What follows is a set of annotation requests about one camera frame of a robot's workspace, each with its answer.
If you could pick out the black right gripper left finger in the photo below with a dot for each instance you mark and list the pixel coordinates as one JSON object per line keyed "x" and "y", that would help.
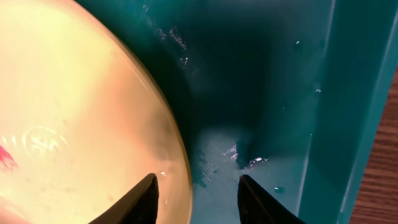
{"x": 139, "y": 205}

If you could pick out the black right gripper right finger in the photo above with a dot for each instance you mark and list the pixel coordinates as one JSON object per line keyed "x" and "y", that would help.
{"x": 257, "y": 206}

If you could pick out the yellow plate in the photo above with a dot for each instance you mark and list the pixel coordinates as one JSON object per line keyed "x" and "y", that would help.
{"x": 82, "y": 121}

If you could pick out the teal plastic tray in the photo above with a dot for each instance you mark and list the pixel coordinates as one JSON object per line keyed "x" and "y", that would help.
{"x": 288, "y": 92}

